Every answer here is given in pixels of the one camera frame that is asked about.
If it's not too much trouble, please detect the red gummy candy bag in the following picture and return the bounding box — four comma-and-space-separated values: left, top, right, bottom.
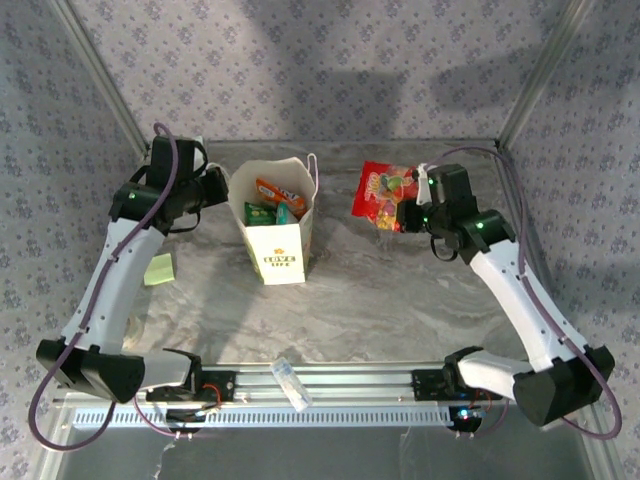
351, 160, 420, 232

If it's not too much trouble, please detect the green snack bag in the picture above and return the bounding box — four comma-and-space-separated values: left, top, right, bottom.
243, 201, 277, 226

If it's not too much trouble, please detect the orange snack packet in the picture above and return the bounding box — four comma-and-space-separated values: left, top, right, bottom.
255, 178, 307, 215

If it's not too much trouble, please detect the white floral paper bag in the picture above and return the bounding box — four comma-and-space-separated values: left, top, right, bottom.
229, 155, 319, 286

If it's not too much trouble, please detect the green sticky note pad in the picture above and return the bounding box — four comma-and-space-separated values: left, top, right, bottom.
142, 252, 177, 287

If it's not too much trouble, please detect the clear tape roll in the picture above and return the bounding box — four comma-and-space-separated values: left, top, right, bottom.
124, 317, 146, 351

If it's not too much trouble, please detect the black controller board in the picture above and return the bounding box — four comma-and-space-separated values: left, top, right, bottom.
164, 407, 209, 434
447, 405, 486, 432

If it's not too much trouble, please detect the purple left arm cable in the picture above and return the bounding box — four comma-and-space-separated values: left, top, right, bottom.
27, 122, 179, 452

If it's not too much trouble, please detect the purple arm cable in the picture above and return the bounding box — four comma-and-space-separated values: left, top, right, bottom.
27, 122, 179, 452
424, 147, 624, 442

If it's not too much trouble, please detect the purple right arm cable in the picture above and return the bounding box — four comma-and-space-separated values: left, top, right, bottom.
424, 147, 624, 442

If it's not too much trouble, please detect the aluminium side rail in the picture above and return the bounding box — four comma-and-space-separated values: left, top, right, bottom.
492, 139, 621, 480

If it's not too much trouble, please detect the aluminium frame post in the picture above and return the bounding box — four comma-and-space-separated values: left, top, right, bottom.
497, 0, 596, 151
49, 0, 151, 151

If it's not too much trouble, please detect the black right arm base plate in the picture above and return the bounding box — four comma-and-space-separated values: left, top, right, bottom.
412, 368, 504, 401

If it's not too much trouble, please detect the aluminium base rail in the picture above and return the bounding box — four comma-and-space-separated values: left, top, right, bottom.
52, 362, 551, 407

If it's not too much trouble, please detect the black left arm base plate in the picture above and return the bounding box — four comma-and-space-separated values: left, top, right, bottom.
144, 367, 237, 404

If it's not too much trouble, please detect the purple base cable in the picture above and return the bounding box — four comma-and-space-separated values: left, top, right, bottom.
132, 374, 221, 442
454, 397, 509, 441

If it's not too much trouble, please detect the white slotted cable duct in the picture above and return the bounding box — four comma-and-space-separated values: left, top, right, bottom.
72, 405, 454, 430

